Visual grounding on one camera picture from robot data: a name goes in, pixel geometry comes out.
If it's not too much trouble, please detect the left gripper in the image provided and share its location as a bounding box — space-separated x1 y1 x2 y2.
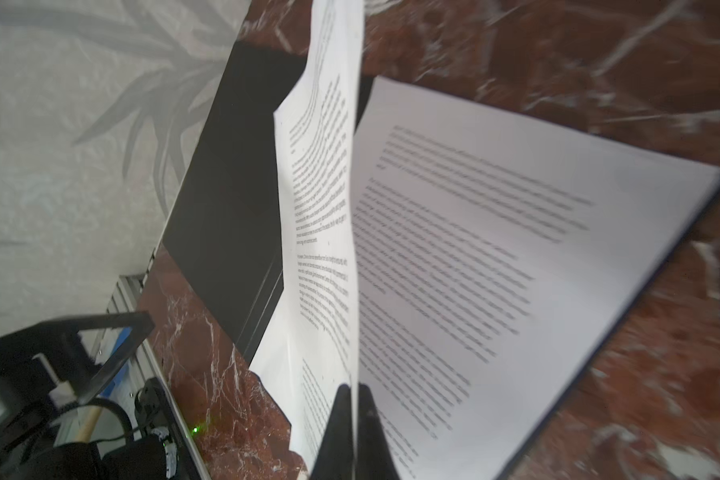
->
0 311 154 456

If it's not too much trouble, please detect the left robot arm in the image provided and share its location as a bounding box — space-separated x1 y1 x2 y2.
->
0 312 173 479

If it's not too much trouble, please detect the black file folder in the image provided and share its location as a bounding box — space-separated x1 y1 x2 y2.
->
160 39 376 365

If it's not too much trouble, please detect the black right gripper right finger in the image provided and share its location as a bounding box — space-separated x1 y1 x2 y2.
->
356 384 400 480

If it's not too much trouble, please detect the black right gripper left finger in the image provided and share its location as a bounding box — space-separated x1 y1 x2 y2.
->
310 384 354 480

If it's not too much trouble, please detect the printed paper sheet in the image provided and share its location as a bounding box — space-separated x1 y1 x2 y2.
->
251 1 364 479
352 77 720 479

